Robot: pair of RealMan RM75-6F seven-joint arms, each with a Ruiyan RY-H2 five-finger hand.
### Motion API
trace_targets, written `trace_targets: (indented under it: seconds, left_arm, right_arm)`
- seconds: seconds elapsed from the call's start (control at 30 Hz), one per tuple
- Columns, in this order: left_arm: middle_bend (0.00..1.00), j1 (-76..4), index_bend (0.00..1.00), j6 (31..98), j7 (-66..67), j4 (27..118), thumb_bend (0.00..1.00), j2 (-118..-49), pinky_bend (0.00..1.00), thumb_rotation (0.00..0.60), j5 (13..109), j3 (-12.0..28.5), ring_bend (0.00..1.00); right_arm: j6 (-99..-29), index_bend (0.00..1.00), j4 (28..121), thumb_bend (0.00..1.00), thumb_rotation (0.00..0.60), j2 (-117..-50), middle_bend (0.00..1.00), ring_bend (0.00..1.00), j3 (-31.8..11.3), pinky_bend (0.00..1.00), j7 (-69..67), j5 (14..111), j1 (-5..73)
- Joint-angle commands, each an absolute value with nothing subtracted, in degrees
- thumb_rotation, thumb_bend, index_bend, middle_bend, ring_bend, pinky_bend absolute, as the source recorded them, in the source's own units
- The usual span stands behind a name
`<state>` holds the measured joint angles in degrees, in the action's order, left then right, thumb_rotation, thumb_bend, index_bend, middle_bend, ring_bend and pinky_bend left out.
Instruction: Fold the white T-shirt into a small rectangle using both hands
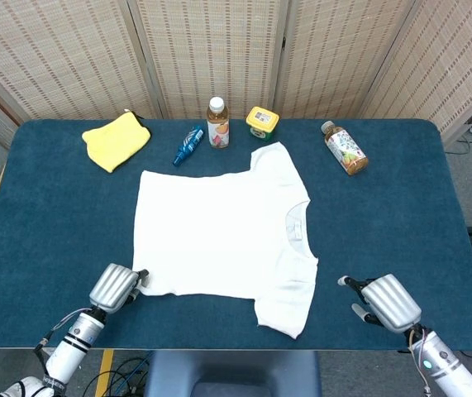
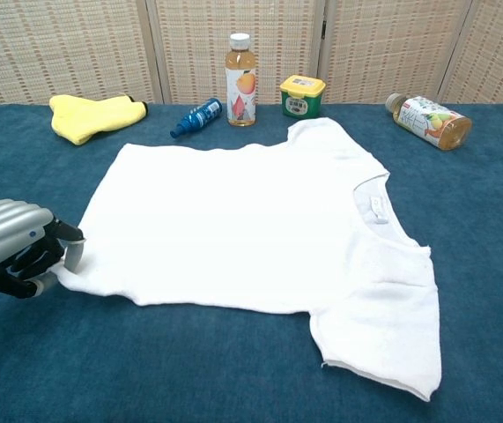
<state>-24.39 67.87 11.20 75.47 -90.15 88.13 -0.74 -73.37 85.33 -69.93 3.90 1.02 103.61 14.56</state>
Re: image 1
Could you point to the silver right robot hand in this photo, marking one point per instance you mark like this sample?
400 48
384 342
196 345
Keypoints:
392 304

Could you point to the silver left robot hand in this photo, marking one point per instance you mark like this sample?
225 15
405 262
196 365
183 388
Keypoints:
113 287

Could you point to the white T-shirt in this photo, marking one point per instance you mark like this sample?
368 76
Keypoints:
219 231

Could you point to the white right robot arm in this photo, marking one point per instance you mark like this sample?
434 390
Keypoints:
446 368

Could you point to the blue carpet table cover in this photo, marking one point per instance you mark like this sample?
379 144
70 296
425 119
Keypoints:
53 227

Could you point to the blue-grey chair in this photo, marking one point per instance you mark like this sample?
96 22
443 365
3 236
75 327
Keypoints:
231 372

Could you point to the yellow cloth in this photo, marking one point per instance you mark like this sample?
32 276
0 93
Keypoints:
115 140

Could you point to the blue plastic bottle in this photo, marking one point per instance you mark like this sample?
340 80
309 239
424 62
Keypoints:
188 144

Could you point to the tea bottle with green label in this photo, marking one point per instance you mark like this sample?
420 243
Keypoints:
345 149

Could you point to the tea bottle with peach label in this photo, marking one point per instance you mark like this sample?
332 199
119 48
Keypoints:
218 132

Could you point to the green container with yellow lid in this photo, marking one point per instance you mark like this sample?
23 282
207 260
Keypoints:
262 118

